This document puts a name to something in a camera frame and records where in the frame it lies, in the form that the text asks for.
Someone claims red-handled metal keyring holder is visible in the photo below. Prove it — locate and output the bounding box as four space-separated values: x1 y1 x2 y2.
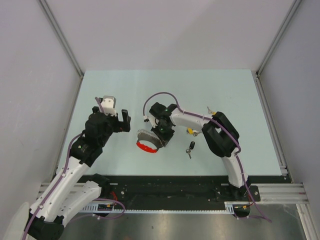
136 129 163 154

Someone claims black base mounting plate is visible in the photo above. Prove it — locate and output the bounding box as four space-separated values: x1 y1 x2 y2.
105 175 261 202

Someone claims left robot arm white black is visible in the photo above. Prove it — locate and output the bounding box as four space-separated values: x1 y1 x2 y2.
22 106 131 240

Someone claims aluminium corner post left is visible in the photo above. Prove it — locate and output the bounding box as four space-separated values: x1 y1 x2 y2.
37 0 84 80

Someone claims aluminium corner post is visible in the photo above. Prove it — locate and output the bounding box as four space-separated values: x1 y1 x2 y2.
255 0 304 78
37 0 84 80

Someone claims aluminium corner post right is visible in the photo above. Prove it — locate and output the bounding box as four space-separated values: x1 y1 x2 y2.
255 0 304 78

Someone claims aluminium rail right side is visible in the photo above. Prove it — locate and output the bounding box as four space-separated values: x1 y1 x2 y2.
252 72 289 176

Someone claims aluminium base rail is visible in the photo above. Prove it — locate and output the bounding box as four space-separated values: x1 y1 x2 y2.
36 182 308 205

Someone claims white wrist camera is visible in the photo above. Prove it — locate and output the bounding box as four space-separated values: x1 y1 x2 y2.
100 95 117 117
143 115 153 124

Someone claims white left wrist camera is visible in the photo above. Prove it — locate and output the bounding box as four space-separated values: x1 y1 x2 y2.
100 95 117 117

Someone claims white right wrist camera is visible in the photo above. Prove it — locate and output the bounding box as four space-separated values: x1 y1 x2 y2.
143 115 153 124

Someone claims grey slotted cable duct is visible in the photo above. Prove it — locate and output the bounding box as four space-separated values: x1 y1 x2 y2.
79 201 234 215

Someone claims black tag with silver key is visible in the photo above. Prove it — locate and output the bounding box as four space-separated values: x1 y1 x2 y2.
185 141 195 159

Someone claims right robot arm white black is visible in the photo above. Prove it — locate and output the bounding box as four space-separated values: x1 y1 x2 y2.
148 102 249 201

